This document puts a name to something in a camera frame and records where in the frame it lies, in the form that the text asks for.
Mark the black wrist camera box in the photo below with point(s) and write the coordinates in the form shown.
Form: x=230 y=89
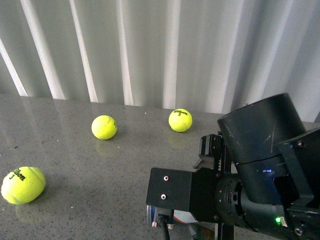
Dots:
x=169 y=189

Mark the Wilson tennis ball far left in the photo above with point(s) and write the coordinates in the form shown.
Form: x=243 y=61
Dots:
x=104 y=127

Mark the white pleated curtain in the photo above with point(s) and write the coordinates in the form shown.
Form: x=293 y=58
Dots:
x=203 y=55

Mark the Wilson 3 tennis ball near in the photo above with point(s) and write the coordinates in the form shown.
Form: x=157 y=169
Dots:
x=23 y=185

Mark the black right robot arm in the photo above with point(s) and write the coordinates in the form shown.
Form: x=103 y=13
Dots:
x=262 y=173

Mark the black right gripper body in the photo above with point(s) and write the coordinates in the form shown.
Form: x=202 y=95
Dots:
x=211 y=195

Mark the white tennis ball can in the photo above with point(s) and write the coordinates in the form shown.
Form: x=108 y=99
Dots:
x=165 y=219

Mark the Wilson tennis ball by curtain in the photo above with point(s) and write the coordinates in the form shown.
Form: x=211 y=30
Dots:
x=180 y=120

